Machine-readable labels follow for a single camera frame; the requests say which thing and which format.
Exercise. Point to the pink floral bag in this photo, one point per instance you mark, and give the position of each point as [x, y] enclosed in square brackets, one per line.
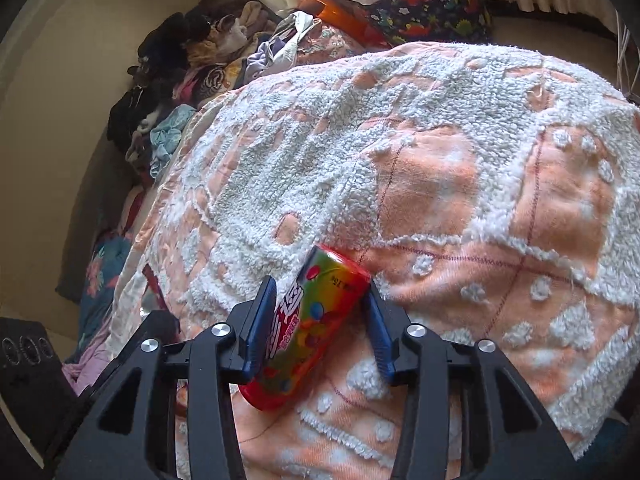
[285, 45]
[325, 45]

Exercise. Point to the red candy packet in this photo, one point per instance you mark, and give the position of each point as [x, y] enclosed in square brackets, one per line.
[310, 320]

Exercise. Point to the black box with round holes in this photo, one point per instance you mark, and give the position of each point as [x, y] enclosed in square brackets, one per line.
[30, 375]

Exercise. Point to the dinosaur print laundry basket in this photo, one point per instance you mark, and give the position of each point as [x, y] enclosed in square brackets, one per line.
[435, 5]

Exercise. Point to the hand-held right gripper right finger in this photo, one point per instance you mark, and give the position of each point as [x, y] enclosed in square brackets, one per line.
[381, 340]

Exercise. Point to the orange plastic bag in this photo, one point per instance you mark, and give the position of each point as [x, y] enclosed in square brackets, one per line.
[345, 17]

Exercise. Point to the lavender cloth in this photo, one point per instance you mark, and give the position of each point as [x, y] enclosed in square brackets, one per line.
[87, 365]

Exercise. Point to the light blue cloth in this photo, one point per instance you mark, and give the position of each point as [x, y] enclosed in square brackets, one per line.
[167, 135]

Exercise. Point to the peach and white fluffy blanket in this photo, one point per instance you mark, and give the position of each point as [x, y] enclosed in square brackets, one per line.
[450, 185]

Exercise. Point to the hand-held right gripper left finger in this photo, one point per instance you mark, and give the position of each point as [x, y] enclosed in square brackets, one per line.
[260, 330]

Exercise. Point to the pile of dark clothes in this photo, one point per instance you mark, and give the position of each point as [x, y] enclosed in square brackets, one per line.
[160, 60]

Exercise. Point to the blue floral bedding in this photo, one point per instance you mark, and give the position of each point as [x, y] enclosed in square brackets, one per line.
[100, 280]

